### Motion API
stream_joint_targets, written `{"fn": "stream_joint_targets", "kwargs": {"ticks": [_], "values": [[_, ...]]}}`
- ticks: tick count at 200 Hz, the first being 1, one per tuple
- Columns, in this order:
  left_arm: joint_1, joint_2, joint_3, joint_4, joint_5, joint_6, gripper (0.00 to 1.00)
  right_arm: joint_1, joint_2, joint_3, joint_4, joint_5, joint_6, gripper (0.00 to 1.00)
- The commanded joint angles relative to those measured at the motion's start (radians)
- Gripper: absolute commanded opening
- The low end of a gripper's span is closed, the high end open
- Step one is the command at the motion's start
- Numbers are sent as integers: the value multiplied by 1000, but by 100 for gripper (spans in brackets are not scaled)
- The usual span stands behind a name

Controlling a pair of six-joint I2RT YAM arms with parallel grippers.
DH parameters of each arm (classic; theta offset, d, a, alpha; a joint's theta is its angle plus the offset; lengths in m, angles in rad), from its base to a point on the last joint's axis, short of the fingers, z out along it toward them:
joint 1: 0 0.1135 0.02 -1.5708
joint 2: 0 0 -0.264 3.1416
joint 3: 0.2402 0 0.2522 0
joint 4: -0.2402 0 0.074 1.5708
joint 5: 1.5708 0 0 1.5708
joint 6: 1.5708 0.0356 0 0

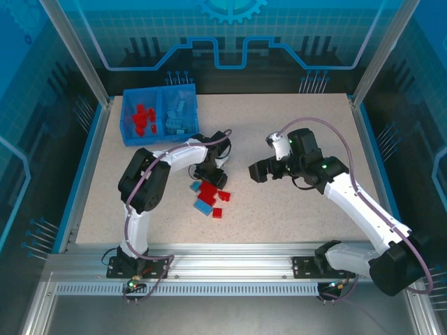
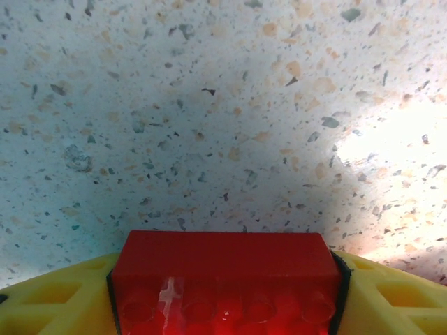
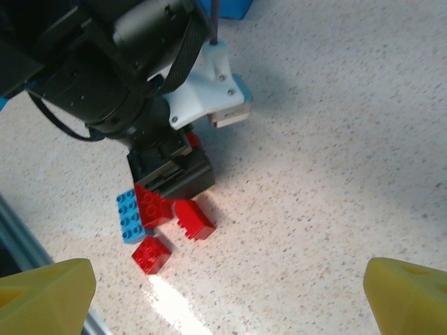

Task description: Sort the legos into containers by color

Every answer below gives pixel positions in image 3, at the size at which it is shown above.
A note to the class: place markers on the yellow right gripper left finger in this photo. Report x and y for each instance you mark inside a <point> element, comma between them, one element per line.
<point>42,300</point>

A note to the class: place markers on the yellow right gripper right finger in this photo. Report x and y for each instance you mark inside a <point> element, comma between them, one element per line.
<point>408,300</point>

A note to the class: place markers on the blue two-by-four lego brick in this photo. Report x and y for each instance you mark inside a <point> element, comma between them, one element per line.
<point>127,220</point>

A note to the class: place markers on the red two-by-two lego brick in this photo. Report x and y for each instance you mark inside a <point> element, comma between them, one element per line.
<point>152,254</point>

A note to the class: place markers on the blue plastic bin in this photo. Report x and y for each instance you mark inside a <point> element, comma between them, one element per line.
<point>234,8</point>

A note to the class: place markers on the red curved lego brick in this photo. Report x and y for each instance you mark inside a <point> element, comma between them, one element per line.
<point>195,220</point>

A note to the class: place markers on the aluminium table rail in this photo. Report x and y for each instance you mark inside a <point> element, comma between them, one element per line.
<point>21,237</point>

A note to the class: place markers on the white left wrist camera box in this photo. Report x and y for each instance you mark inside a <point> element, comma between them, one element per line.
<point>209,94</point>

